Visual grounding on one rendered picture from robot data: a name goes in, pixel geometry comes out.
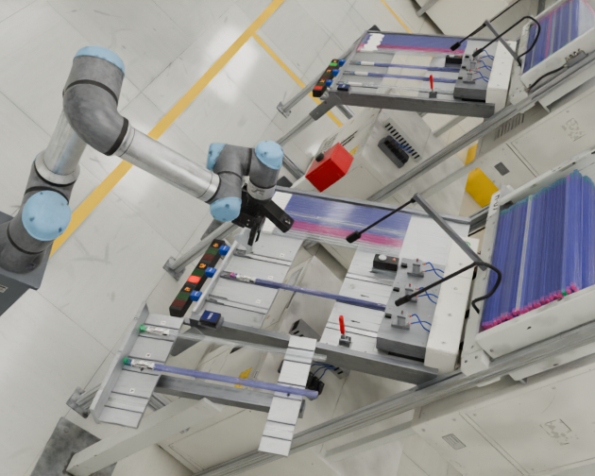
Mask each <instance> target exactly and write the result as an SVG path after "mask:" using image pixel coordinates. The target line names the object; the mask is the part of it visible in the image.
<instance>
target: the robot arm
mask: <svg viewBox="0 0 595 476"><path fill-rule="evenodd" d="M124 78H125V65H124V63H123V61H122V60H121V59H120V57H119V56H118V55H117V54H115V53H114V52H113V51H111V50H109V49H108V48H105V47H102V46H97V45H91V46H84V47H82V48H80V49H79V50H78V51H77V52H76V55H75V56H74V58H73V65H72V68H71V71H70V74H69V76H68V78H67V81H66V83H65V86H64V88H63V91H62V99H63V100H62V107H63V109H62V112H61V114H60V117H59V120H58V122H57V125H56V127H55V129H54V132H53V134H52V137H51V139H50V142H49V144H48V147H47V148H46V149H44V150H43V151H41V152H40V153H39V154H38V155H37V156H36V157H35V159H34V161H33V162H32V164H31V169H30V174H29V178H28V181H27V185H26V187H25V193H24V197H23V200H22V203H21V207H20V210H19V211H18V213H17V214H16V215H15V216H14V218H13V219H12V220H10V221H7V222H4V223H2V224H0V266H1V267H3V268H4V269H6V270H7V271H10V272H13V273H27V272H30V271H32V270H34V269H35V268H37V267H38V266H39V265H40V264H41V263H42V261H43V259H44V257H45V253H46V250H47V248H48V247H49V246H50V245H51V244H52V243H53V242H54V241H55V240H56V239H57V238H58V237H59V236H61V235H62V234H63V233H64V232H65V230H66V229H67V227H68V225H69V223H70V221H71V216H72V213H71V208H70V206H69V202H70V198H71V193H72V191H73V188H74V185H75V183H76V181H77V178H78V176H79V173H80V165H79V163H78V162H79V160H80V158H81V156H82V154H83V152H84V150H85V148H86V145H87V144H88V145H89V146H91V147H92V148H93V149H95V150H97V151H98V152H100V153H102V154H104V155H106V156H108V157H111V156H117V157H119V158H121V159H123V160H125V161H127V162H129V163H131V164H133V165H135V166H137V167H139V168H141V169H143V170H145V171H146V172H147V173H149V174H151V175H153V176H155V177H157V178H159V179H161V180H163V181H165V182H167V183H169V184H171V185H173V186H175V187H177V188H179V189H180V190H181V191H183V192H185V193H187V194H189V195H191V196H194V197H196V198H197V199H199V200H201V201H203V202H205V203H207V204H209V205H210V213H211V215H212V217H213V218H214V219H216V220H219V221H224V222H227V221H231V220H232V221H231V223H233V224H235V225H238V226H239V227H241V228H246V229H245V231H244V233H243V234H236V235H235V236H234V239H235V241H236V242H238V243H239V244H241V245H242V246H244V247H245V248H246V254H249V253H250V252H251V251H252V250H253V247H254V244H255V243H256V242H257V241H259V238H260V236H261V233H262V230H263V227H264V222H265V219H266V218H268V219H269V220H270V221H271V222H272V223H273V224H274V225H275V226H276V227H277V228H279V229H280V230H281V231H282V232H283V233H285V232H287V231H288V230H289V229H290V228H292V226H293V224H294V219H293V218H292V217H290V216H289V215H288V214H287V213H286V212H285V211H284V210H283V209H282V208H281V207H280V206H278V205H277V204H276V203H275V202H274V201H273V200H272V196H273V194H274V192H275V188H276V184H277V180H278V176H279V173H280V170H281V166H282V158H283V149H282V148H281V146H280V145H279V144H277V143H275V142H272V141H265V142H264V141H261V142H259V143H258V144H257V146H256V147H255V148H253V147H251V148H250V147H244V146H239V145H233V144H222V143H211V144H210V146H209V150H208V157H207V164H206V168H207V169H206V168H204V167H203V166H201V165H199V164H197V163H196V162H194V161H191V160H190V159H188V158H186V157H184V156H183V155H181V154H179V153H178V152H176V151H175V150H173V149H171V148H169V147H168V146H166V145H164V144H162V143H160V142H158V141H156V140H155V139H153V138H151V137H149V136H148V135H146V134H144V133H142V132H141V131H140V130H138V129H136V128H134V127H132V126H131V125H130V122H129V120H128V119H127V118H126V117H124V116H122V115H121V114H120V113H119V112H118V110H117V107H118V102H119V97H120V92H121V89H122V84H123V79H124ZM211 171H212V172H211ZM243 176H249V179H248V183H245V184H244V186H243V187H242V182H243Z"/></svg>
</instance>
